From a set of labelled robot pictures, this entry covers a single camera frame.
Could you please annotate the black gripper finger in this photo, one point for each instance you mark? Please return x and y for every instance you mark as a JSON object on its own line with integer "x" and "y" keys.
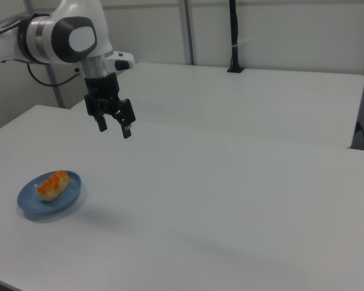
{"x": 102, "y": 123}
{"x": 126, "y": 129}

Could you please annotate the black camera stand pole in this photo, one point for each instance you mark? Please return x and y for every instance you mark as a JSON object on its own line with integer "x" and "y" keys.
{"x": 235, "y": 36}

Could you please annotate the blue round plate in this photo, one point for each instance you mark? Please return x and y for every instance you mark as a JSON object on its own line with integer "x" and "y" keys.
{"x": 48, "y": 195}

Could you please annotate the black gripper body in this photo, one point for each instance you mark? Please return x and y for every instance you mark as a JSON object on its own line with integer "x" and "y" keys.
{"x": 103, "y": 92}

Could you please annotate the grey wall partition post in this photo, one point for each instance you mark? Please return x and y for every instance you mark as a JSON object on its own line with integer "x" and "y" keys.
{"x": 188, "y": 30}

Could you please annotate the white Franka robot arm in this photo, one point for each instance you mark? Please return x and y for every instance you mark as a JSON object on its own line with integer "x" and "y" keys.
{"x": 63, "y": 33}

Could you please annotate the bread with orange topping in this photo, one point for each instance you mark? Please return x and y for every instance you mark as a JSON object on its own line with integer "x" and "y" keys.
{"x": 52, "y": 185}

